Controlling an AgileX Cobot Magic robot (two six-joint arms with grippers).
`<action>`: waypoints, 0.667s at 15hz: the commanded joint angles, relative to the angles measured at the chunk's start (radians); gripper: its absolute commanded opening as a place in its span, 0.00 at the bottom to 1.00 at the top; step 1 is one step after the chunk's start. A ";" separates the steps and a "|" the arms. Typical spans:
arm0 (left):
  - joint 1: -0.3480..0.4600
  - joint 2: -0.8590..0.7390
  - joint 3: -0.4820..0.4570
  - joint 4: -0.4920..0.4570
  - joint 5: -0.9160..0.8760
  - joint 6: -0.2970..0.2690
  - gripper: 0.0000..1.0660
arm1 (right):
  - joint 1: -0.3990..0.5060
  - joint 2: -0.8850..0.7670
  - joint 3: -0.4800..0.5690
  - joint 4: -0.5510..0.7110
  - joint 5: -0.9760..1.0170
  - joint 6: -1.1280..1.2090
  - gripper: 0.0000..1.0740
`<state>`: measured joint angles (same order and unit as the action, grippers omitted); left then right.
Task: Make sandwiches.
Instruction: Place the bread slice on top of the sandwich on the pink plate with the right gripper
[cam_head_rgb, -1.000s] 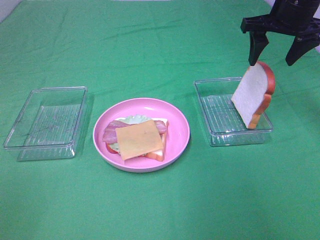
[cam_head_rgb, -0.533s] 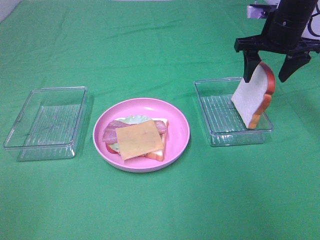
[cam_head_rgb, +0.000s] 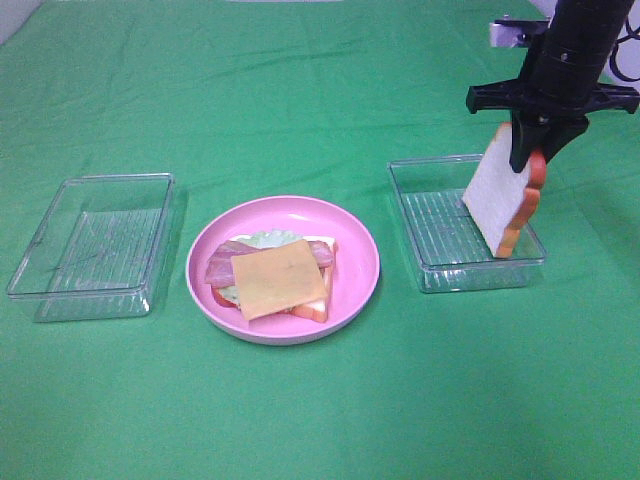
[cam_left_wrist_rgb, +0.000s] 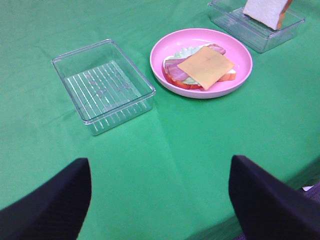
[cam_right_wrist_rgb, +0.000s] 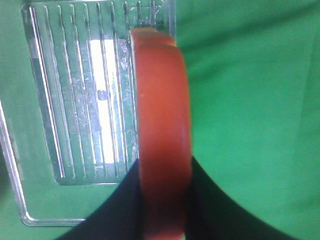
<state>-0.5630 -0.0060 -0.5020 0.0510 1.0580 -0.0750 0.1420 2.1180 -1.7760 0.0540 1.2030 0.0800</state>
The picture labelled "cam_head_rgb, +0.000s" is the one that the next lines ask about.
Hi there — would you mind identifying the toy ham slice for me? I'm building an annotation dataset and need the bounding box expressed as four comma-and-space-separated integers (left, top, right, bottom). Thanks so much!
204, 258, 235, 289

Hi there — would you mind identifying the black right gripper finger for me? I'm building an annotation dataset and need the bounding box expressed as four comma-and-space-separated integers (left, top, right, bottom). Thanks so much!
509, 115, 545, 173
541, 116, 589, 163

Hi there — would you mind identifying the green toy lettuce leaf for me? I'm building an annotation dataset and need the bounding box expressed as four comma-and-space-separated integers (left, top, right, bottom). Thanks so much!
218, 229, 303, 307

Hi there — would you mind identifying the pink round plate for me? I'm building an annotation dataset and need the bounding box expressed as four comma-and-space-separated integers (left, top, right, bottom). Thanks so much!
185, 195, 380, 345

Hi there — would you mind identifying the green tablecloth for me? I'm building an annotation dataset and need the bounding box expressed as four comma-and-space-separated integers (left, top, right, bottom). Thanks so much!
1, 1, 639, 479

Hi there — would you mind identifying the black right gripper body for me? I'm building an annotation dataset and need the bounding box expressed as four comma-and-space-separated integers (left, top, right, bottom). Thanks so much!
466, 79, 639, 117

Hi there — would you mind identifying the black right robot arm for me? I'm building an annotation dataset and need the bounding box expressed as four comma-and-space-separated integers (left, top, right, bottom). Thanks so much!
466, 1, 639, 173

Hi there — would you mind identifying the yellow toy cheese slice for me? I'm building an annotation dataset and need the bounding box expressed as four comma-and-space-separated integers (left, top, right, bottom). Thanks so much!
231, 240, 333, 323

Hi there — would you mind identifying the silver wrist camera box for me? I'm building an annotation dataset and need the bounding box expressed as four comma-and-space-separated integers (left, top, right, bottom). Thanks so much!
489, 18, 549, 48

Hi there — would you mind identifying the wavy toy bacon strip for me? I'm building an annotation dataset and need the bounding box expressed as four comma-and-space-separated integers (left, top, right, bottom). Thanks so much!
209, 237, 335, 274

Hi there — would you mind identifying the clear plastic tray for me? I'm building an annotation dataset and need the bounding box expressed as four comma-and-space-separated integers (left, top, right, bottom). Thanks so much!
387, 154, 546, 293
7, 173, 175, 323

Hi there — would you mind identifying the left clear plastic tray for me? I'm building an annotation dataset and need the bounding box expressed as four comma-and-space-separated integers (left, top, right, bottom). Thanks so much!
7, 173, 175, 323

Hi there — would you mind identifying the right clear plastic tray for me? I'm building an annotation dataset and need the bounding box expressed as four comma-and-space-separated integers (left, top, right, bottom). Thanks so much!
387, 154, 546, 293

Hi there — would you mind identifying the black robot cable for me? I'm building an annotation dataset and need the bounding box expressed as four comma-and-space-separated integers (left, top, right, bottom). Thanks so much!
607, 14, 640, 82

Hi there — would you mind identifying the toy bread slice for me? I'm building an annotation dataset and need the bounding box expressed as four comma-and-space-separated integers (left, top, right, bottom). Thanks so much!
462, 122, 547, 258
205, 230, 337, 323

